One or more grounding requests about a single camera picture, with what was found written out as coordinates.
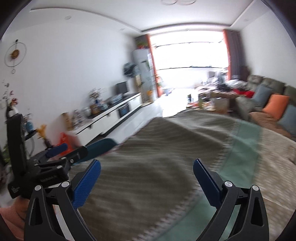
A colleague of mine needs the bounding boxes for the white black tv cabinet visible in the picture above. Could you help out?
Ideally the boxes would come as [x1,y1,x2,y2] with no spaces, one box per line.
[67,93,142,147]

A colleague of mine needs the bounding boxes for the blue grey cushion near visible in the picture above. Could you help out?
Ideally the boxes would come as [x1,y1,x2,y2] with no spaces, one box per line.
[278,104,296,137]

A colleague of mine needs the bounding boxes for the blue grey cushion far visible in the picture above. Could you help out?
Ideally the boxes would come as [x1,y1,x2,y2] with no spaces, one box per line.
[251,84,273,109]

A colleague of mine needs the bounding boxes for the cluttered coffee table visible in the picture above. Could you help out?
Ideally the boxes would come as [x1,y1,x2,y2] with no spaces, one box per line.
[186,87,235,114]

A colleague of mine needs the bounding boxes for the grey orange curtain right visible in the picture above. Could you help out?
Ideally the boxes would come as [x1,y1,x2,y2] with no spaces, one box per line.
[223,29,245,79]

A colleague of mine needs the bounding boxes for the orange curtain left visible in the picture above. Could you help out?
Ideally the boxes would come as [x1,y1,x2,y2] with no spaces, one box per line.
[146,34,163,98]

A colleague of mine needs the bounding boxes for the teal trash bin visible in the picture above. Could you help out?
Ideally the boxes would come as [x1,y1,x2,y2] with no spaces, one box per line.
[79,138,118,162]

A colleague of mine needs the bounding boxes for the left hand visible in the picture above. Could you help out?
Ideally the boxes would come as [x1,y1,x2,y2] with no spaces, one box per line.
[12,196,30,221]

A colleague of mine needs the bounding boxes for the small black monitor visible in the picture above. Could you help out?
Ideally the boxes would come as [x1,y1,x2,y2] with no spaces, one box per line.
[115,81,128,95]

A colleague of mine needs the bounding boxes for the pink left sleeve forearm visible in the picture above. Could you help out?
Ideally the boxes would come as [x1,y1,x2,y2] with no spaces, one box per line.
[1,206,26,240]

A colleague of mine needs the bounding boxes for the blue grey cushion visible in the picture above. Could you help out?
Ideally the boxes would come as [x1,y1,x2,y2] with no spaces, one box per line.
[278,104,296,137]
[251,84,273,109]

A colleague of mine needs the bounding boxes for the white standing air conditioner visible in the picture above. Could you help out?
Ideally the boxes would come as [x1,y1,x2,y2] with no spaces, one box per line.
[132,49,156,102]

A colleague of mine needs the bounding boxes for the green sofa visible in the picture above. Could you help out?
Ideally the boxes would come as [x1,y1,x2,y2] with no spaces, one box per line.
[235,75,295,140]

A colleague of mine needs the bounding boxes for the orange cushion far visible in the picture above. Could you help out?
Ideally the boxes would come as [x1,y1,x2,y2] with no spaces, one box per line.
[262,94,290,121]

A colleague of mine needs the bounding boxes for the round wall clock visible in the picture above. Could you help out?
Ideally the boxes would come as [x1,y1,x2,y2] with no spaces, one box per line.
[4,39,27,74]

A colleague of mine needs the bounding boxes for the orange plastic bag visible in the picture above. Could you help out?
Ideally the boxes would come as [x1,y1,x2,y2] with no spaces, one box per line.
[58,132,75,156]

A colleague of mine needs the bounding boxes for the vase with flowers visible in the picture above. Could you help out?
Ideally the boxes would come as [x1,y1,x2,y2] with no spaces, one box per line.
[89,88,102,106]

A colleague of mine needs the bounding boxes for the patterned grey green table cloth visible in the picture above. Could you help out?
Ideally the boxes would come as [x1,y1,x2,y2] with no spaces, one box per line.
[79,110,295,240]

